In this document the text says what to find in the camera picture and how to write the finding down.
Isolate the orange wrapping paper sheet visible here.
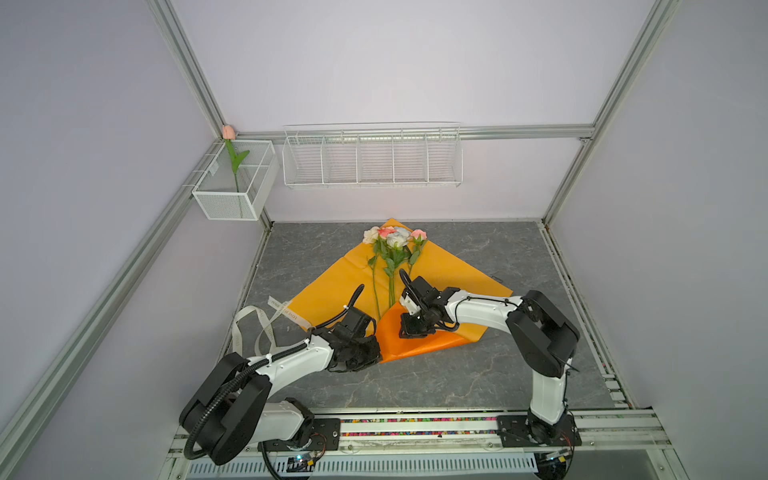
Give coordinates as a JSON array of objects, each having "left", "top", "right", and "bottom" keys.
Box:
[{"left": 287, "top": 219, "right": 512, "bottom": 362}]

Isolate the dark pink rose fake flower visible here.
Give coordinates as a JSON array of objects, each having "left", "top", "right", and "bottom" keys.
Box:
[{"left": 374, "top": 227, "right": 395, "bottom": 308}]

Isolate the cream rose fake flower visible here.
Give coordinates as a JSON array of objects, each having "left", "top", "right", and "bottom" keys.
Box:
[{"left": 363, "top": 226, "right": 382, "bottom": 320}]

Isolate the white rose fake flower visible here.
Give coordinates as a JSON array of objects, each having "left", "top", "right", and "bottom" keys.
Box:
[{"left": 383, "top": 231, "right": 411, "bottom": 307}]

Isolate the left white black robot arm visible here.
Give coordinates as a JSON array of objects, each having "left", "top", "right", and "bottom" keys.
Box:
[{"left": 179, "top": 331, "right": 382, "bottom": 465}]

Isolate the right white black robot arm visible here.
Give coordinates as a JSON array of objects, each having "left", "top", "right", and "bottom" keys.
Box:
[{"left": 399, "top": 287, "right": 581, "bottom": 447}]

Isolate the pink tulip fake flower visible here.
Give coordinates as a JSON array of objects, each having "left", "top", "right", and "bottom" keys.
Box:
[{"left": 221, "top": 125, "right": 250, "bottom": 192}]

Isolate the white ribbon strip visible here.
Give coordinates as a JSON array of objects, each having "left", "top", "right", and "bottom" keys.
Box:
[{"left": 229, "top": 297, "right": 311, "bottom": 357}]

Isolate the white mesh corner basket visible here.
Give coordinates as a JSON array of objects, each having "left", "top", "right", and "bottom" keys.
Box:
[{"left": 192, "top": 140, "right": 279, "bottom": 221}]

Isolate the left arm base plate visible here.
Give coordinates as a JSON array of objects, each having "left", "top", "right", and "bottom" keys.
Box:
[{"left": 265, "top": 417, "right": 341, "bottom": 452}]

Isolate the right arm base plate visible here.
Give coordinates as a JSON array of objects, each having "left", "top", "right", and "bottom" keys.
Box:
[{"left": 496, "top": 411, "right": 582, "bottom": 448}]

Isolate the white wire wall basket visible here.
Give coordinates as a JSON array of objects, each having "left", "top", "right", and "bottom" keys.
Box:
[{"left": 283, "top": 122, "right": 464, "bottom": 189}]

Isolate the aluminium front rail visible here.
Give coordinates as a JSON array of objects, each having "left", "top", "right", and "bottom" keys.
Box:
[{"left": 167, "top": 409, "right": 673, "bottom": 458}]

